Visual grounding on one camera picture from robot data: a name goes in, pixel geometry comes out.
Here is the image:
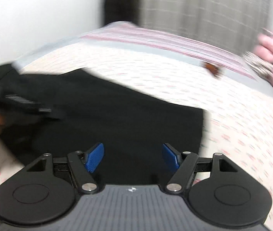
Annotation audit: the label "black pants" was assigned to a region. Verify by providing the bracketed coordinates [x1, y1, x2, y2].
[0, 64, 203, 185]

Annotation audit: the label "brown hair claw clip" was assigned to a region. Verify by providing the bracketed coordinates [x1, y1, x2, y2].
[202, 62, 221, 78]

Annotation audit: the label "striped folded cloth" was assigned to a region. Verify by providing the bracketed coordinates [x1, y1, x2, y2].
[242, 52, 273, 81]

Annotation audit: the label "pink striped blanket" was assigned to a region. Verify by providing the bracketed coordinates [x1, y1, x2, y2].
[81, 21, 253, 79]

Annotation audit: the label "cherry print bed sheet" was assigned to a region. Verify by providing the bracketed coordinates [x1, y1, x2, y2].
[0, 36, 273, 230]

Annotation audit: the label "grey star curtain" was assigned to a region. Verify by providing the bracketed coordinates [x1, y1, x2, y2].
[140, 0, 270, 55]

